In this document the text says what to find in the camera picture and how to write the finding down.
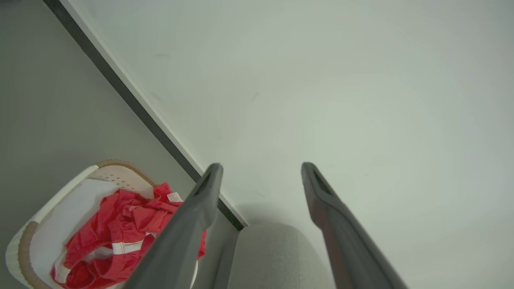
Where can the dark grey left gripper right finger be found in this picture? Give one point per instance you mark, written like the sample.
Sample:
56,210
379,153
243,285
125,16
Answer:
349,249

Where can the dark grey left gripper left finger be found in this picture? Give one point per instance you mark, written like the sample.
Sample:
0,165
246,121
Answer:
180,245

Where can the red and white clothing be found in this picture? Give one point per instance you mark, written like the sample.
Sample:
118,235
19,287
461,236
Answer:
116,228

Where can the white perforated laundry basket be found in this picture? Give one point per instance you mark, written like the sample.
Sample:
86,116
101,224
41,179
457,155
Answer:
22,253

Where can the white and black baseboard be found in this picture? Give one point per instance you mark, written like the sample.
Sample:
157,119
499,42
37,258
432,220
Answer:
120,82

